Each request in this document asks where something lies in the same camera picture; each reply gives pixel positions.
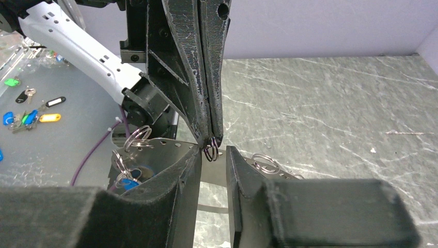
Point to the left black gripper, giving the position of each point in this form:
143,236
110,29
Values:
167,34

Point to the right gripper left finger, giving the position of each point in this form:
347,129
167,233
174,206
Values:
81,217

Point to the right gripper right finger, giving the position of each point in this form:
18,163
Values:
280,212

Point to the blue key tag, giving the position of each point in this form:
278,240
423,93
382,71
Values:
130,181

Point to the small split keyring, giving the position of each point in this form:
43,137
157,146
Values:
211,151

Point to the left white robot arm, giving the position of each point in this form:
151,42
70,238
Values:
127,83

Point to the yellow key tag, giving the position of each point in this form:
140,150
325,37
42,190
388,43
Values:
49,118

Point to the black white key tag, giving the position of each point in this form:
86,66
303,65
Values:
51,103

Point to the blue green key bunch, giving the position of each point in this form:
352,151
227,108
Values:
20,122

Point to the black key with tag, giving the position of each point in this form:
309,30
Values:
26,96

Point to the green key tag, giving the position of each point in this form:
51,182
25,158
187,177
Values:
12,82

